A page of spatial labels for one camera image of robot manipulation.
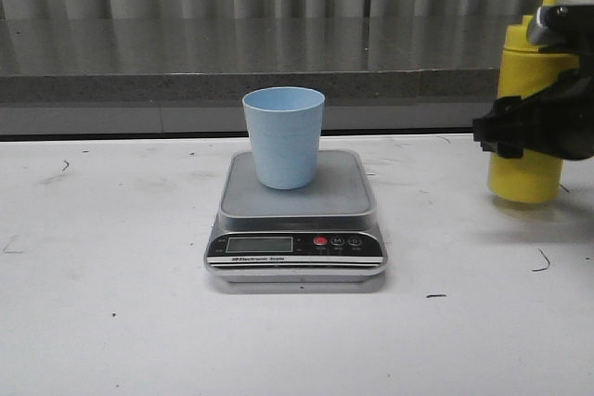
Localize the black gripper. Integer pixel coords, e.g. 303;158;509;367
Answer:
471;4;593;160

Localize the yellow squeeze seasoning bottle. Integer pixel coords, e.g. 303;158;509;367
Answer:
488;13;578;204

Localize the light blue plastic cup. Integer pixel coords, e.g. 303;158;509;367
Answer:
242;86;325;190

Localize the silver digital kitchen scale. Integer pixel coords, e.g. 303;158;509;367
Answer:
204;150;388;292

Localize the grey stone counter ledge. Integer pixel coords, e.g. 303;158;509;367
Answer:
1;16;512;139

